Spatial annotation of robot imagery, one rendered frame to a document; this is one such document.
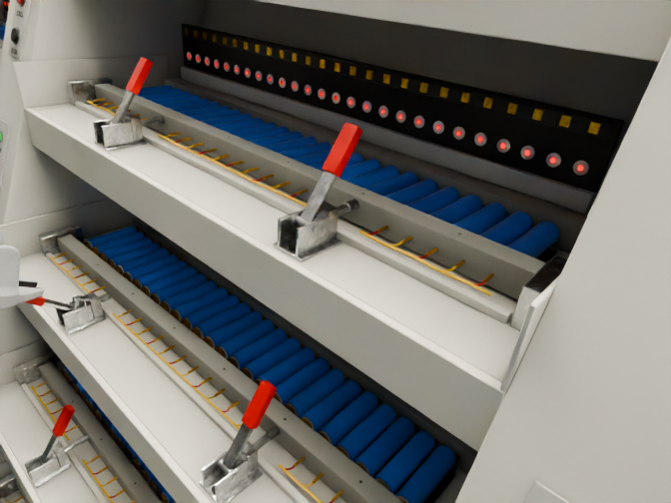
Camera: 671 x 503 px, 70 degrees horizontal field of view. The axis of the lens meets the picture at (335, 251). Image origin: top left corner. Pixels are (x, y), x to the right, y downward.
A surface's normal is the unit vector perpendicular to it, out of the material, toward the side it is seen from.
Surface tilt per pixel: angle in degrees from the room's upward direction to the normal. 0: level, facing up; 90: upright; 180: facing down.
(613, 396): 90
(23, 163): 90
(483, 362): 21
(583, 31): 111
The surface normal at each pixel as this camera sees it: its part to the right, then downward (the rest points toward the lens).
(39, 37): 0.74, 0.39
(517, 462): -0.60, 0.00
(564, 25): -0.67, 0.32
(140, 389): 0.08, -0.86
